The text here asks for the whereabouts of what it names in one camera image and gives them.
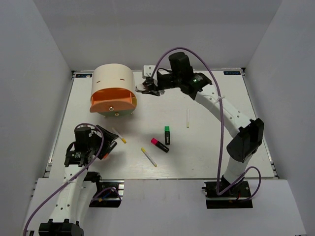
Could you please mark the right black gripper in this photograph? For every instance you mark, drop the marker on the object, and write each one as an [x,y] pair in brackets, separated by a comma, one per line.
[155,92]

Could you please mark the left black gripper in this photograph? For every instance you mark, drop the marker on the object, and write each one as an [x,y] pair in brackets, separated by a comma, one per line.
[108,138]

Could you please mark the orange cap black highlighter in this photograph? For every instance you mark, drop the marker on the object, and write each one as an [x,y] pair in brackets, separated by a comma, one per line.
[106,150]

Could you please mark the white pen yellow cap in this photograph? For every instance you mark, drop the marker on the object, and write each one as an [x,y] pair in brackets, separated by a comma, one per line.
[148,157]
[120,136]

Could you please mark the grey-green bottom drawer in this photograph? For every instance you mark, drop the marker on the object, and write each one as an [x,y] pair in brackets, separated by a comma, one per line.
[120,113]

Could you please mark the orange top drawer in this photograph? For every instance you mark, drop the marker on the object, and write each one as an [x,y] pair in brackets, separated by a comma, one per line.
[111,99]

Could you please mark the pink cap black highlighter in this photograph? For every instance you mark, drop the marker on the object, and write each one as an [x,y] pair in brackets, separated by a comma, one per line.
[159,145]

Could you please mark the green cap black highlighter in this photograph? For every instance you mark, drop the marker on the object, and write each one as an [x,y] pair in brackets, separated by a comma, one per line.
[167,135]

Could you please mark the thin white pencil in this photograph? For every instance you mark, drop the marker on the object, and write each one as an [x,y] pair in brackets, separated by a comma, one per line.
[187,123]

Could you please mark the white pink eraser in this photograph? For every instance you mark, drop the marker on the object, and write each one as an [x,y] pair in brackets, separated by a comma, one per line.
[140,88]

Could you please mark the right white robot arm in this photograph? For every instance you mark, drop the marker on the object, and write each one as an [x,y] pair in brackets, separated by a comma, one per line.
[240,136]

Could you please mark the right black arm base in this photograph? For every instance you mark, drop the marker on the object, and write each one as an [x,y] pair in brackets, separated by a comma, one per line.
[232,199]

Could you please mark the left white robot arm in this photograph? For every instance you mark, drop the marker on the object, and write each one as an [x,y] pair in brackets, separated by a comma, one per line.
[79,184]

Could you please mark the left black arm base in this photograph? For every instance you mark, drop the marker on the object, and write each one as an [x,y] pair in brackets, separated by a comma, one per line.
[109,193]

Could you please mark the cream cylindrical drawer organizer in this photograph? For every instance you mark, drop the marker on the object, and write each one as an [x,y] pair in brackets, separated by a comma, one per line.
[112,81]

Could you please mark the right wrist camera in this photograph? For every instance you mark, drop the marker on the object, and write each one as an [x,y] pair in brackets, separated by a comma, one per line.
[147,70]

